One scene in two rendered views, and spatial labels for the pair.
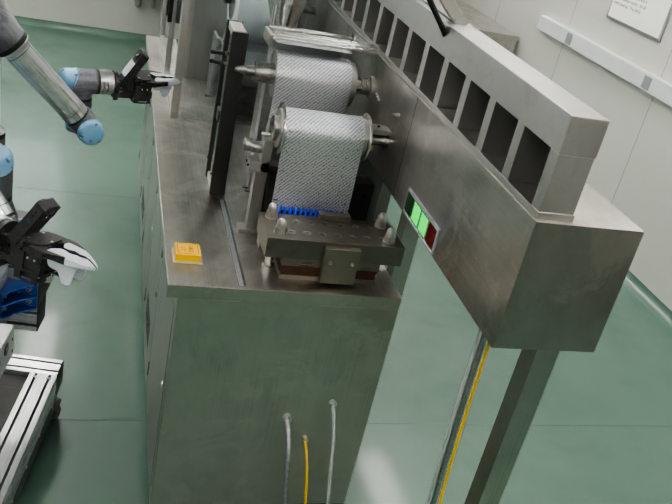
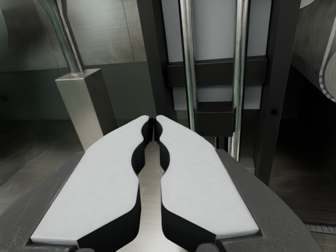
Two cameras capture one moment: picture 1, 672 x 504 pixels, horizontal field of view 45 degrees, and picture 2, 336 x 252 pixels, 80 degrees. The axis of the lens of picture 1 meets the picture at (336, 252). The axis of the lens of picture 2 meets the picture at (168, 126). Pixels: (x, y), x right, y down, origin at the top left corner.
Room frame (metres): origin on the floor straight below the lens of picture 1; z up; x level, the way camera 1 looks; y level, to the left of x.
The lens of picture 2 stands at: (2.41, 0.70, 1.29)
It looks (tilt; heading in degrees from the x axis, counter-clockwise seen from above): 30 degrees down; 306
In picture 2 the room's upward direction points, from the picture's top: 8 degrees counter-clockwise
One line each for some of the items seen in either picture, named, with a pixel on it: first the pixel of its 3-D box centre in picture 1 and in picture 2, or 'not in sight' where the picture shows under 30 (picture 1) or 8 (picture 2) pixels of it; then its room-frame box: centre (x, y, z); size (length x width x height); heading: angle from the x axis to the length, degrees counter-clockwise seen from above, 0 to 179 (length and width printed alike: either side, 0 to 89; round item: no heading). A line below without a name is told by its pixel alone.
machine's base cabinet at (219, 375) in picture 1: (223, 230); not in sight; (3.12, 0.49, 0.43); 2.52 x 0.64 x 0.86; 19
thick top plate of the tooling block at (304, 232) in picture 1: (330, 238); not in sight; (2.09, 0.02, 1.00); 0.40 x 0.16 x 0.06; 109
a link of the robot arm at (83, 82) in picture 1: (79, 82); not in sight; (2.32, 0.87, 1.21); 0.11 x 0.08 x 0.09; 124
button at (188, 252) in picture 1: (187, 252); not in sight; (1.98, 0.41, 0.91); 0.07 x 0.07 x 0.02; 19
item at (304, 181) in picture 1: (315, 184); not in sight; (2.19, 0.10, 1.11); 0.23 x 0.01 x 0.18; 109
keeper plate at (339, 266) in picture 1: (339, 266); not in sight; (2.01, -0.02, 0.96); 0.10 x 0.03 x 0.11; 109
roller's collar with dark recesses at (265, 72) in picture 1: (264, 72); not in sight; (2.44, 0.34, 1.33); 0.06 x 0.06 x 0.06; 19
